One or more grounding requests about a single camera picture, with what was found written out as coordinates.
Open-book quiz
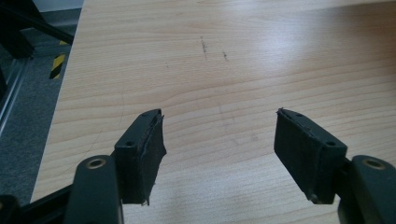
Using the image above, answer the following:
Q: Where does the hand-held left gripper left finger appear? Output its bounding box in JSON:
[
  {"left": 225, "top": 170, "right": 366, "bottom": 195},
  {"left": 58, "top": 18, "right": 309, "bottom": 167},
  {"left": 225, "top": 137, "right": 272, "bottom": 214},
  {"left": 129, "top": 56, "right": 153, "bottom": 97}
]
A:
[{"left": 113, "top": 108, "right": 167, "bottom": 206}]

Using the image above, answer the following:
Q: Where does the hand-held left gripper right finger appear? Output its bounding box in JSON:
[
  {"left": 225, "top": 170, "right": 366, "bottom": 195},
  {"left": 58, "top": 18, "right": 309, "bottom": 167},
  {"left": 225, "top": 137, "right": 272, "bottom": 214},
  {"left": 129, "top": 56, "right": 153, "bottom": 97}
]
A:
[{"left": 273, "top": 107, "right": 348, "bottom": 205}]

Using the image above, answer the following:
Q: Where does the yellow black striped tape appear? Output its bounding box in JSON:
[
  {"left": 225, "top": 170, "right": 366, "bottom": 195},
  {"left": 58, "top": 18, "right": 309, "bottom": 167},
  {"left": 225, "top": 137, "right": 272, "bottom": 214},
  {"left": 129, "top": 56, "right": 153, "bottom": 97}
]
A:
[{"left": 49, "top": 39, "right": 70, "bottom": 80}]

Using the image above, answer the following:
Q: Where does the grey metal rail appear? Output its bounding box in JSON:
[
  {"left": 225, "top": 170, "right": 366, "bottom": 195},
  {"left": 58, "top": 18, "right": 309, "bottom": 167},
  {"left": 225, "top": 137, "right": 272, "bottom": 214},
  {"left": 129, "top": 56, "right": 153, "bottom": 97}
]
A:
[{"left": 0, "top": 56, "right": 31, "bottom": 135}]

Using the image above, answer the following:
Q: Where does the black metal stand frame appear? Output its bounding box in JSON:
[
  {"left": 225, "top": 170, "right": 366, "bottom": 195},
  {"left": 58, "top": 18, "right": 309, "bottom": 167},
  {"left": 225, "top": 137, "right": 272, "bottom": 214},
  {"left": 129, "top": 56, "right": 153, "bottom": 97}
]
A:
[{"left": 0, "top": 0, "right": 75, "bottom": 60}]

